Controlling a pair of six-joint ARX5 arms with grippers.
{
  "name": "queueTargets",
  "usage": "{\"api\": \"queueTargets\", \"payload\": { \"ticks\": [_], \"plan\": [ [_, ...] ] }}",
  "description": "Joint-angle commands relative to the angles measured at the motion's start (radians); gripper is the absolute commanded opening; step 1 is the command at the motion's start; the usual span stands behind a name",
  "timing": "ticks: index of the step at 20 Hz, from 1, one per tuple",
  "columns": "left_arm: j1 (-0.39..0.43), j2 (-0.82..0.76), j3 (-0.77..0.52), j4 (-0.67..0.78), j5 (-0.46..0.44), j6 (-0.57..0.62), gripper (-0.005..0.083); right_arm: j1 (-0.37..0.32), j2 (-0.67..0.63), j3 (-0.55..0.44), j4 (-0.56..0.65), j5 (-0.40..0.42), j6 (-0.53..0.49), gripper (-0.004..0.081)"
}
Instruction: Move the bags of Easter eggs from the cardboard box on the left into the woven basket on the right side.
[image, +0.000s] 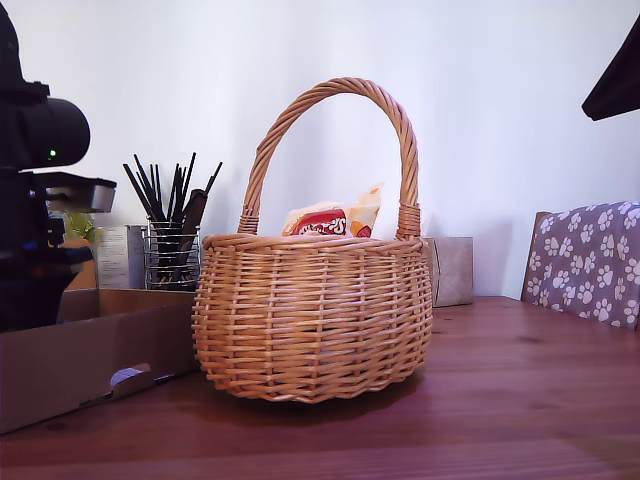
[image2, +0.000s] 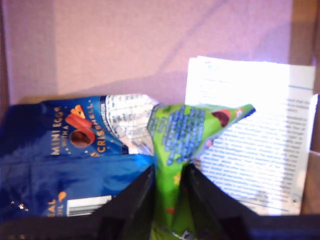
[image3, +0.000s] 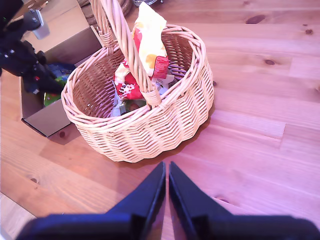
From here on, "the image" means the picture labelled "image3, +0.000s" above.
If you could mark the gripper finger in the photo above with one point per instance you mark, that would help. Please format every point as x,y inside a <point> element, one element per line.
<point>150,197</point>
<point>185,200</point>
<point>32,85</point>
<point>51,85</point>

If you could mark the orange red white snack bag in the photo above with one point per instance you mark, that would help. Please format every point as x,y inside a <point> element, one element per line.
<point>150,45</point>

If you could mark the brown cardboard box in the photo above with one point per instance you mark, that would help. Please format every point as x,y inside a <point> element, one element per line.
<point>72,45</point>

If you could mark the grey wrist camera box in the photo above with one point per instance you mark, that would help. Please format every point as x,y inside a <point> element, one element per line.
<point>41,27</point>

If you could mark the silver white snack bag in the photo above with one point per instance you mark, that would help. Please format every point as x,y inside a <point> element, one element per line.
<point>162,83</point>

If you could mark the blue green snack bag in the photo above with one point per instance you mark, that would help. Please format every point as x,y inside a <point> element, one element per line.
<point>61,71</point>

